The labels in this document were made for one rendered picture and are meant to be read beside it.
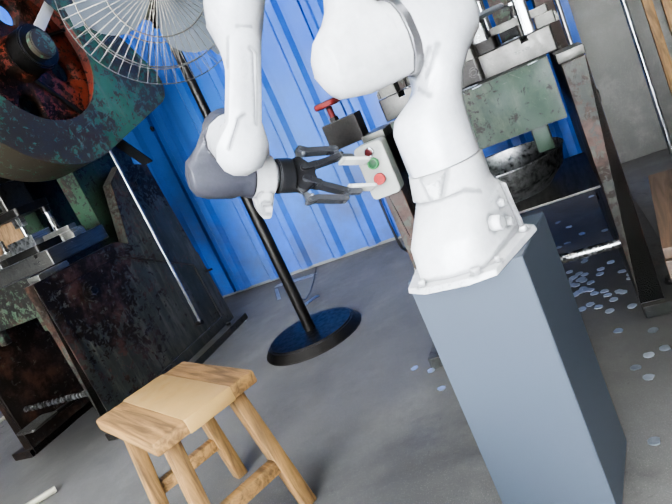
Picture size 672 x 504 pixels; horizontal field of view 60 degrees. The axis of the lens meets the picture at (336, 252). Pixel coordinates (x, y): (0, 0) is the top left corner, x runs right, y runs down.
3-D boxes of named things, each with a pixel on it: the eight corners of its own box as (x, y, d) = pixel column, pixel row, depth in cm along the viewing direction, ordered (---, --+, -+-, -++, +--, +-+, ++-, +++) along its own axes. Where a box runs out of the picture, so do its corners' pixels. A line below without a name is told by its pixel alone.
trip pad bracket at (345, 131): (382, 180, 150) (352, 108, 145) (349, 193, 153) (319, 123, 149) (387, 174, 155) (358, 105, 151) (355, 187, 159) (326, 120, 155)
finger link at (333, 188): (304, 172, 124) (303, 178, 124) (352, 186, 128) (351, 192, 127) (298, 180, 127) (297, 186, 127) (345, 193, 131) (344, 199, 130)
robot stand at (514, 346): (621, 519, 88) (522, 256, 79) (507, 516, 98) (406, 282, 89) (627, 441, 103) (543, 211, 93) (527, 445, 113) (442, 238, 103)
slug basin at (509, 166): (579, 188, 145) (567, 151, 143) (450, 231, 158) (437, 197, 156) (570, 160, 175) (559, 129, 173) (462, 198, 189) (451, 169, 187)
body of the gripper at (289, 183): (283, 186, 119) (324, 185, 123) (276, 149, 121) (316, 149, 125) (273, 201, 125) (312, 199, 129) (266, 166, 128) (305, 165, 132)
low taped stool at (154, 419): (163, 536, 138) (93, 419, 130) (241, 469, 152) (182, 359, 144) (234, 588, 111) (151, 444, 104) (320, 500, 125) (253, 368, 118)
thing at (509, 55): (558, 48, 137) (550, 24, 136) (386, 122, 155) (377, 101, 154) (553, 45, 164) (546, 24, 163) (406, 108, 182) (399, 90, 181)
